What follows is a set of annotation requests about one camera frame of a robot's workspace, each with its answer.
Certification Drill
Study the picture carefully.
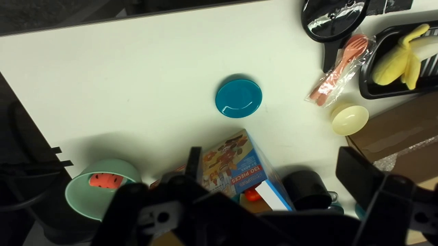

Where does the blue printed toy cardboard box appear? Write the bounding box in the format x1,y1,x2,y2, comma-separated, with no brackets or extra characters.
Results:
198,129,295,213

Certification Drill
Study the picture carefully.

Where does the small cream bowl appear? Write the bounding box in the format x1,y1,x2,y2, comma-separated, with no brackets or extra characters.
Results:
330,103,371,138

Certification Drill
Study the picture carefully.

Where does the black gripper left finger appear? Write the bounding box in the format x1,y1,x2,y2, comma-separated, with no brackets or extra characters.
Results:
90,145,239,246

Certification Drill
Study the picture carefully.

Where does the yellow toy banana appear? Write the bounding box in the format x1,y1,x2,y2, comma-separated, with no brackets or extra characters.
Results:
371,23,432,92

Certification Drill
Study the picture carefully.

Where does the packet of orange cutlery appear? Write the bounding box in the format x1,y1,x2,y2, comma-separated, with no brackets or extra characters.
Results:
305,33,376,110

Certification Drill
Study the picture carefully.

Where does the orange toy fruit slice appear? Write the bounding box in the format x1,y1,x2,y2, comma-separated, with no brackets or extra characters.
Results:
87,172,124,192

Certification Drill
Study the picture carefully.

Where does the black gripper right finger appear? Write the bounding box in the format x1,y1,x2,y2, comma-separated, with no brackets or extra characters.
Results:
335,145,438,246

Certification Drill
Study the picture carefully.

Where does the mint green bowl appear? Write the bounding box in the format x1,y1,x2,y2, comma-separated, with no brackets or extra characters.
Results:
64,159,142,223

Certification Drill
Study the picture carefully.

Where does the black mug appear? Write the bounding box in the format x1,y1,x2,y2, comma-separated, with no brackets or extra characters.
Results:
280,170,339,212

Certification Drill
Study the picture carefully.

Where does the black plastic tray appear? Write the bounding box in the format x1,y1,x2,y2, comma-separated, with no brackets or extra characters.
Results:
357,19,438,100

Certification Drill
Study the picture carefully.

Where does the large brown cardboard box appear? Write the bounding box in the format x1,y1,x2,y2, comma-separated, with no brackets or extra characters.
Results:
345,90,438,185

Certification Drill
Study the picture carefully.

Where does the teal round lid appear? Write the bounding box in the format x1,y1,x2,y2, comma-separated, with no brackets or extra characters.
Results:
213,73,264,119

